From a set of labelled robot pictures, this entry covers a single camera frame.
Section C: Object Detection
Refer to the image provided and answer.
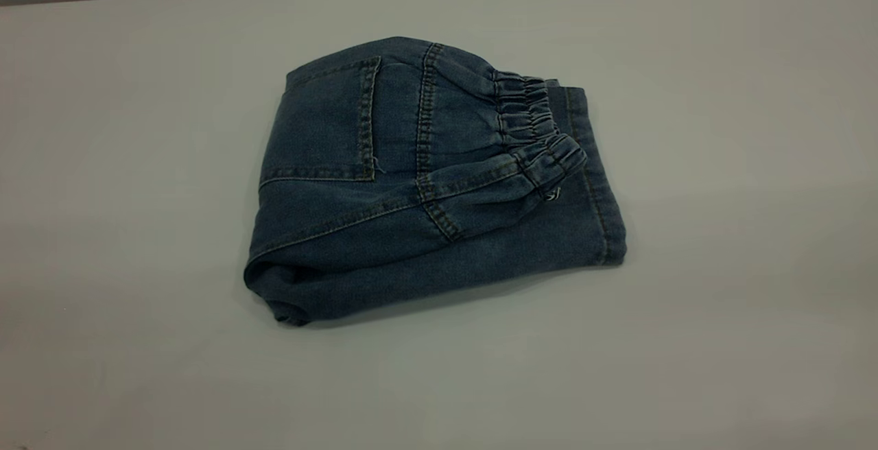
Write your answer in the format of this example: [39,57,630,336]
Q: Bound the blue denim pants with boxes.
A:
[243,35,628,327]

